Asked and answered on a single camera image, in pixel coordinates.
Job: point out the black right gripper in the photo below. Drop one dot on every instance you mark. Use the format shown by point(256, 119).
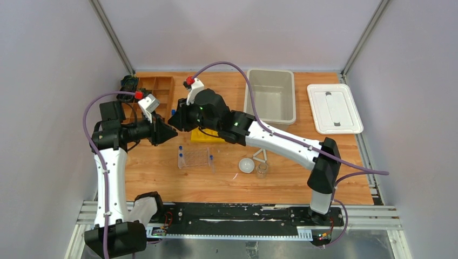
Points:
point(180, 120)

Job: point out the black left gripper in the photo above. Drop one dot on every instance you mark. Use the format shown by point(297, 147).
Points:
point(156, 128)

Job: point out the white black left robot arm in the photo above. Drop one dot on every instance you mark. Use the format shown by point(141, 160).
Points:
point(118, 231)

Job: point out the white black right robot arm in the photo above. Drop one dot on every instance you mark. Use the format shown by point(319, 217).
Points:
point(321, 158)

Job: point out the wooden compartment organizer tray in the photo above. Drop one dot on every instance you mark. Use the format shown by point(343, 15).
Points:
point(161, 87)

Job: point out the clear plastic well plate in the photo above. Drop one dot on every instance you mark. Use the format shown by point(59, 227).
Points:
point(196, 156)

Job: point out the white porcelain evaporating dish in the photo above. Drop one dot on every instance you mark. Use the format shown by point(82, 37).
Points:
point(246, 165)

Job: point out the white clay triangle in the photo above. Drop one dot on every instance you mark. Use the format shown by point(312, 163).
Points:
point(260, 156)

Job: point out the small glass flask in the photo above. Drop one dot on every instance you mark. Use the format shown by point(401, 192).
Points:
point(262, 170)

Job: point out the translucent grey plastic bin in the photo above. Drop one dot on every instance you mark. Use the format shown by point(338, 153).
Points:
point(274, 96)

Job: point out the white plastic bin lid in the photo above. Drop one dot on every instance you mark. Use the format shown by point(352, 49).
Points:
point(333, 109)

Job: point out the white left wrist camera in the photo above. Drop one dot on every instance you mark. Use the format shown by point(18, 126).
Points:
point(148, 103)

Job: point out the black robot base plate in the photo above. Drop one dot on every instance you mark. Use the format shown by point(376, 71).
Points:
point(243, 220)

